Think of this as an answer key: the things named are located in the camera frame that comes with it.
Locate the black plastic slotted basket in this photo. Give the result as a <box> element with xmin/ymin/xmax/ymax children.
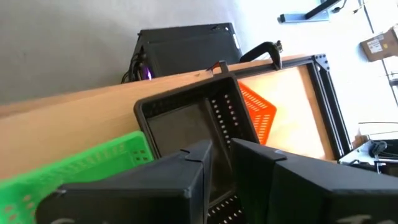
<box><xmin>133</xmin><ymin>73</ymin><xmax>261</xmax><ymax>224</ymax></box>

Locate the green plastic slotted basket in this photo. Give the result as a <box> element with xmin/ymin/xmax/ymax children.
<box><xmin>0</xmin><ymin>130</ymin><xmax>155</xmax><ymax>224</ymax></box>

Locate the orange plastic slotted basket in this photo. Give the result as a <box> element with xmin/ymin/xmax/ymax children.
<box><xmin>238</xmin><ymin>80</ymin><xmax>278</xmax><ymax>146</ymax></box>

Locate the brown cardboard box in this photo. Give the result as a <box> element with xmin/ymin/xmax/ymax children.
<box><xmin>359</xmin><ymin>24</ymin><xmax>398</xmax><ymax>63</ymax></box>

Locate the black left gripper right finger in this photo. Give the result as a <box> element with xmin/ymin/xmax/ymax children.
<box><xmin>230</xmin><ymin>138</ymin><xmax>398</xmax><ymax>224</ymax></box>

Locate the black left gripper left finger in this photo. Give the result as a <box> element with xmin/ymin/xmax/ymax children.
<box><xmin>35</xmin><ymin>139</ymin><xmax>214</xmax><ymax>224</ymax></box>

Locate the black aluminium table frame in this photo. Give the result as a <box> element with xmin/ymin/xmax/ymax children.
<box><xmin>229</xmin><ymin>53</ymin><xmax>354</xmax><ymax>161</ymax></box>

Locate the grey equipment with cables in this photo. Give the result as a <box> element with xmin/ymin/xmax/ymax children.
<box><xmin>338</xmin><ymin>123</ymin><xmax>398</xmax><ymax>175</ymax></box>

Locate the grey stand foot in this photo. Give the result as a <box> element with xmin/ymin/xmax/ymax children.
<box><xmin>277</xmin><ymin>0</ymin><xmax>346</xmax><ymax>24</ymax></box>

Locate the black curved bracket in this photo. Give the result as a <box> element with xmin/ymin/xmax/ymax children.
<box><xmin>238</xmin><ymin>39</ymin><xmax>283</xmax><ymax>70</ymax></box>

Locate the black computer tower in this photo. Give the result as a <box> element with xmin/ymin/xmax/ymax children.
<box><xmin>121</xmin><ymin>22</ymin><xmax>244</xmax><ymax>84</ymax></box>

